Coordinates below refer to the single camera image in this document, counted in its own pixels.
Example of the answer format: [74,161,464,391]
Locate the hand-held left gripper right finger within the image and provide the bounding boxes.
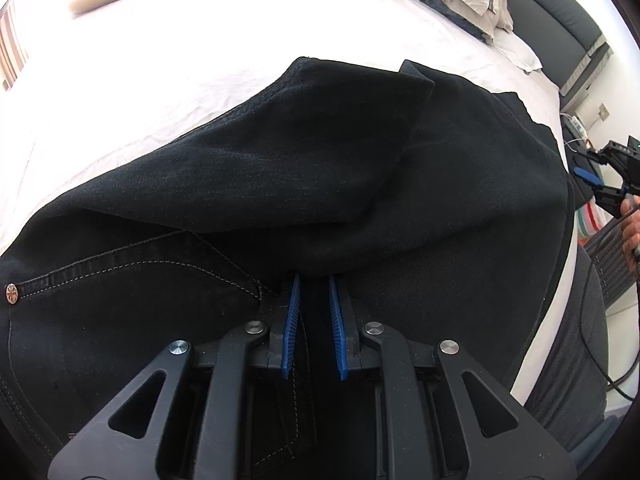
[327,275,581,480]

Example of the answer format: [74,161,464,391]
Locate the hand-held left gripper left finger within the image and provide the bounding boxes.
[47,272,306,480]

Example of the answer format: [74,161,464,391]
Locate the black denim pants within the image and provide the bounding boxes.
[0,56,576,480]

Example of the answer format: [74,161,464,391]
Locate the person's right hand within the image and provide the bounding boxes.
[620,197,640,279]

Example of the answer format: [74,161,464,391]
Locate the colourful striped cloth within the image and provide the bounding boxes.
[575,204,607,250]

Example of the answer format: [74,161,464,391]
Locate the dark wicker basket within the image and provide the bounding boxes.
[586,232,640,312]

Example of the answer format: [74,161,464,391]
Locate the small white pillow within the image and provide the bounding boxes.
[494,31,544,75]

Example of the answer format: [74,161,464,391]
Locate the grey padded headboard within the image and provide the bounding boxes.
[505,0,614,99]

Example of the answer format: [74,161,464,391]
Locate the grey-edged pillow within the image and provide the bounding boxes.
[307,0,497,45]

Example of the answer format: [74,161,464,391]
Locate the white bed with sheet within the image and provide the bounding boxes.
[0,0,581,408]

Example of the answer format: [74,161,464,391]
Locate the striped curtain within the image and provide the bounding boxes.
[0,0,32,92]

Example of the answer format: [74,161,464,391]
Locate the black cable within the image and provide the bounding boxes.
[580,220,640,403]

